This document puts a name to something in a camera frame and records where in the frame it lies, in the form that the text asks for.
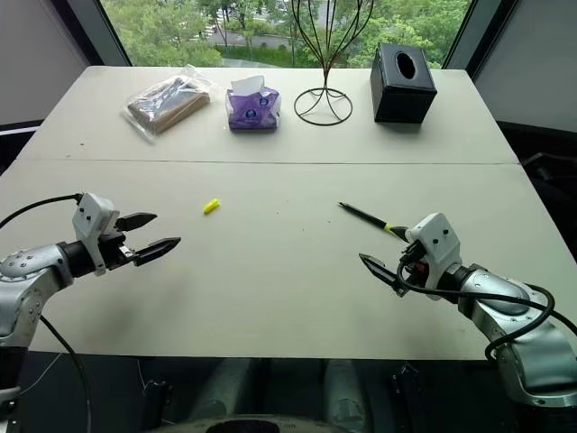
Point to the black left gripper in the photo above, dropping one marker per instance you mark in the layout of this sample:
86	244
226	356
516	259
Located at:
115	252

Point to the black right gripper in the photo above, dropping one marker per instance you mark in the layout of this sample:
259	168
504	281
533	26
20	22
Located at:
412	270

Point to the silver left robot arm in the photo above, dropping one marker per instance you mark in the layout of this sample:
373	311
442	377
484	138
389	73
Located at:
27	279

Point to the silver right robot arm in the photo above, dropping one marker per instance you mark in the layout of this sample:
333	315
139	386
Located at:
518	325

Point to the black pen with yellow band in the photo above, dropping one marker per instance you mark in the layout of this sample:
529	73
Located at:
363	214

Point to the yellow pen cap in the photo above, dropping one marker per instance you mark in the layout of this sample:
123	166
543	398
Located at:
211	206

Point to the clear bag with brown item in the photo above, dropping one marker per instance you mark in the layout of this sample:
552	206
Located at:
167	106

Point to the grey rounded shape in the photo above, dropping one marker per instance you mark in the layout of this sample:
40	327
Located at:
351	392
223	390

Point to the black leather tissue box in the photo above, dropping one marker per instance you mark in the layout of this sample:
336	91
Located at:
401	90

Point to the purple tissue pack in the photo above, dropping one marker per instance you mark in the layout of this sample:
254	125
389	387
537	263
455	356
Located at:
252	110

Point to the black chair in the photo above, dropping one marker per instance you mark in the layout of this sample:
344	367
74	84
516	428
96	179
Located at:
552	180

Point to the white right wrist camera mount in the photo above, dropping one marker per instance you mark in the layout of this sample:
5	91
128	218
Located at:
437	243

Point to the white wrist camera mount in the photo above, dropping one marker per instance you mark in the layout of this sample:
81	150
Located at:
437	243
92	216

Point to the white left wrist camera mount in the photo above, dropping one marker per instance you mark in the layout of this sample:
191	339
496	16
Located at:
92	216

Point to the black table bracket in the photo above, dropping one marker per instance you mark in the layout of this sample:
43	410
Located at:
158	401
410	383

